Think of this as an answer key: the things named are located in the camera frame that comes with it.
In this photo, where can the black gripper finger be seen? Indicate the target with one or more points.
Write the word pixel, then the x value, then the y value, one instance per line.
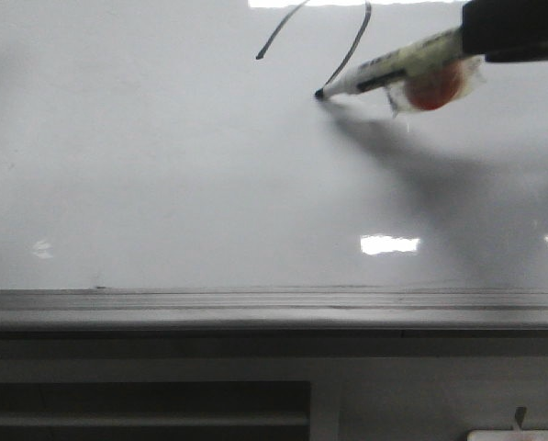
pixel 490 26
pixel 524 54

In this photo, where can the white whiteboard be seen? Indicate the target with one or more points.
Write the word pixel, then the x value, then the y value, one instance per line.
pixel 155 174

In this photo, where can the white red object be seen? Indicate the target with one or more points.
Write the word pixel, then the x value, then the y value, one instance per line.
pixel 508 435

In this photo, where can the white black whiteboard marker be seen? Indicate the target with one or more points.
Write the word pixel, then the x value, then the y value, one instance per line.
pixel 423 76

